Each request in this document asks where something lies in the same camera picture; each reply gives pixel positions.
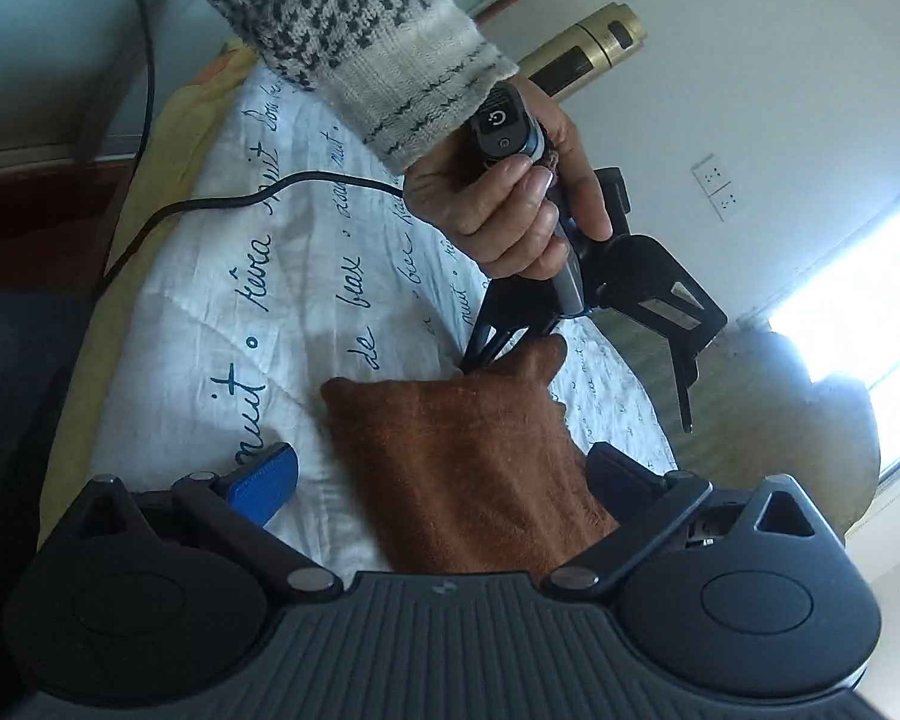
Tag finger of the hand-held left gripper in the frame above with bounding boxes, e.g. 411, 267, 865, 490
459, 276, 571, 377
664, 336, 700, 434

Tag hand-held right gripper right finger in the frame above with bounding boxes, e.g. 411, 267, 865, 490
541, 441, 817, 601

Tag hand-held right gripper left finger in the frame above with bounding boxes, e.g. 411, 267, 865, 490
66, 444, 344, 605

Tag brown sweater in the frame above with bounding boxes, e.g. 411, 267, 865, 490
319, 332, 622, 580

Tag person's left forearm knit sleeve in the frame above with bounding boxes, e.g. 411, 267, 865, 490
152, 0, 524, 179

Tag person's left hand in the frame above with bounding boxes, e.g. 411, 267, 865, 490
402, 69, 616, 284

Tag white printed blanket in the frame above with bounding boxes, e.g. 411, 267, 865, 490
86, 58, 682, 575

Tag bright window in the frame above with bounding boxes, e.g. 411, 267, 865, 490
763, 169, 900, 482

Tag gold and black tower appliance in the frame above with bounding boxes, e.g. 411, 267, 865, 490
523, 3, 648, 100

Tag dark cloth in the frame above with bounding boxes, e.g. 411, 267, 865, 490
0, 286, 98, 698

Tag yellow bed sheet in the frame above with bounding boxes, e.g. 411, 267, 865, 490
36, 36, 262, 552

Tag white wall socket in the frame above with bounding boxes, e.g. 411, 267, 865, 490
690, 153, 741, 224

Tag black cable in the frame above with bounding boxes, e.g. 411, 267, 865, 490
99, 0, 410, 293

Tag red-brown wooden bed frame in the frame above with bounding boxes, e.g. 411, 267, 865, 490
0, 154, 142, 250

